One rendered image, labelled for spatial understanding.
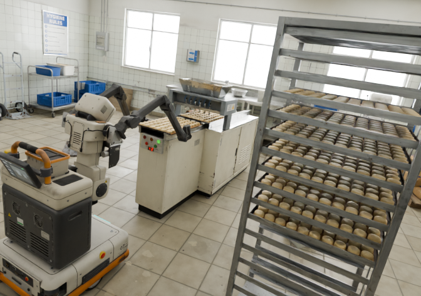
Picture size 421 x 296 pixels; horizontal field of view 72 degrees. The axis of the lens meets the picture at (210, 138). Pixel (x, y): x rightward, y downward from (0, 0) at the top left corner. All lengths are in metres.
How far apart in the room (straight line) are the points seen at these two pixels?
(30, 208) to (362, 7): 5.81
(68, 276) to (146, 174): 1.19
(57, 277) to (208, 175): 1.86
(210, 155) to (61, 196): 1.84
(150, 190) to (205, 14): 4.55
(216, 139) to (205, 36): 3.74
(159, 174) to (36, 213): 1.17
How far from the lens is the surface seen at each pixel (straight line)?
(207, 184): 3.35
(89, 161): 2.12
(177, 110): 3.52
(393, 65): 1.29
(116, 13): 7.64
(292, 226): 1.53
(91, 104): 2.05
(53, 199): 1.80
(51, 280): 2.04
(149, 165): 2.81
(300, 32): 1.32
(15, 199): 2.12
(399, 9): 6.35
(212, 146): 3.18
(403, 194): 1.34
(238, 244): 1.60
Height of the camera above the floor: 1.63
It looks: 16 degrees down
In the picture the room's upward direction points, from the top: 8 degrees clockwise
